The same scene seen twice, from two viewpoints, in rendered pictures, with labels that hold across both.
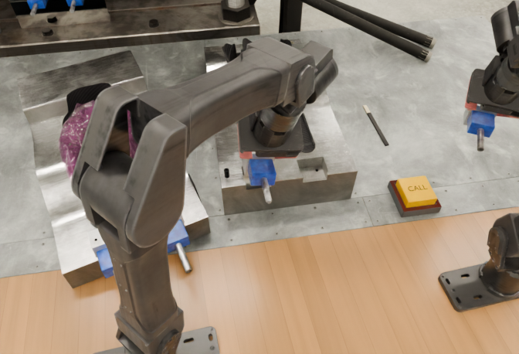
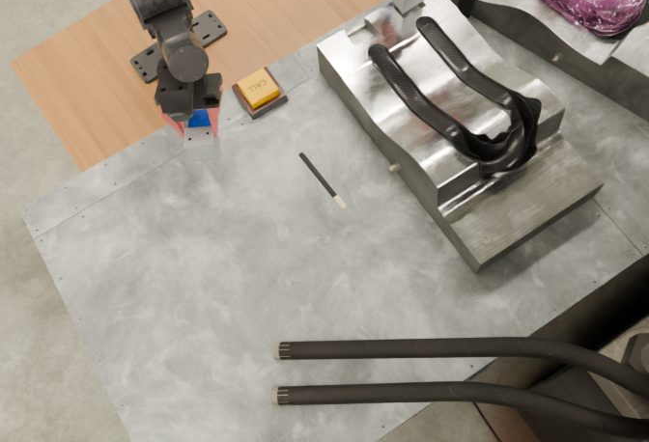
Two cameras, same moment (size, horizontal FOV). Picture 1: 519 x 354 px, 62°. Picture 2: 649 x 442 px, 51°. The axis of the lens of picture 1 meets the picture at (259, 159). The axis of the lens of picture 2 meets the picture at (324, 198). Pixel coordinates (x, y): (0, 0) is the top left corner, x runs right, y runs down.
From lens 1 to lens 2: 1.37 m
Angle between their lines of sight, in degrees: 64
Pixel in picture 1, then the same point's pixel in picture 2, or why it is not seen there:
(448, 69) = (243, 342)
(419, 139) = (265, 179)
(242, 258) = not seen: outside the picture
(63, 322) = not seen: outside the picture
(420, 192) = (253, 82)
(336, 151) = (345, 58)
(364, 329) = not seen: outside the picture
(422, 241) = (244, 58)
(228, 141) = (458, 28)
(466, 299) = (205, 18)
